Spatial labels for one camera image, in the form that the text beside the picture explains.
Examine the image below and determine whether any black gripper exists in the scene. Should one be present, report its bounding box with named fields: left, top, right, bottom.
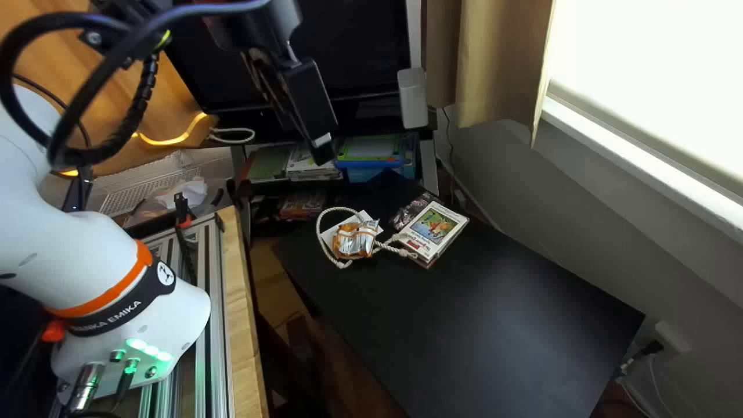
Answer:
left=265, top=57, right=342, bottom=166

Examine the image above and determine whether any green book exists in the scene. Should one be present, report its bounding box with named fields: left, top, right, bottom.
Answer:
left=246, top=146, right=294, bottom=185

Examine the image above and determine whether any blue box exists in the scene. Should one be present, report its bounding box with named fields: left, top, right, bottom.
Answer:
left=332, top=132, right=421, bottom=185

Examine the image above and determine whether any white upright box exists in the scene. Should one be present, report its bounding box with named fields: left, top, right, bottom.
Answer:
left=397, top=64, right=431, bottom=132

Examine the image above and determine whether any small black shelf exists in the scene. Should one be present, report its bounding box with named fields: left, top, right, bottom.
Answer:
left=230, top=136, right=442, bottom=234

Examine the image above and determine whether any orange and white packet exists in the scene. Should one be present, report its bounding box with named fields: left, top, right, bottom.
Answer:
left=324, top=215, right=385, bottom=259

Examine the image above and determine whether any wooden board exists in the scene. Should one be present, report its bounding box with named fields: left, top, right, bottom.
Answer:
left=0, top=0, right=222, bottom=182

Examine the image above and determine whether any crumpled white paper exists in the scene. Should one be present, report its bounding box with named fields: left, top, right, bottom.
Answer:
left=151, top=175, right=211, bottom=213

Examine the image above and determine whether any black orange tool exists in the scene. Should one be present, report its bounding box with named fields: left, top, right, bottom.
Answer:
left=173, top=191, right=197, bottom=285

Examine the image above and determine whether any beige curtain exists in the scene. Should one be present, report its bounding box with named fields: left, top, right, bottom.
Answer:
left=422, top=0, right=557, bottom=149

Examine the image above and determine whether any wooden plank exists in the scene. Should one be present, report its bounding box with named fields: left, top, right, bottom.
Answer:
left=218, top=204, right=273, bottom=418

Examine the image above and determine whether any white power strip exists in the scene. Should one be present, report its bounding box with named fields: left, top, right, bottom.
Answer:
left=650, top=319, right=698, bottom=359

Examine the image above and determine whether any white cable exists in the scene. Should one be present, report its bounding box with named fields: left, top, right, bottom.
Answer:
left=207, top=125, right=259, bottom=146

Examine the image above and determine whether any aluminium profile frame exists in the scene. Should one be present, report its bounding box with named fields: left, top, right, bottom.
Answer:
left=137, top=211, right=236, bottom=418

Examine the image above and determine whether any white window frame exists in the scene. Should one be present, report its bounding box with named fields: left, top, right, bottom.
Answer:
left=539, top=81, right=743, bottom=234

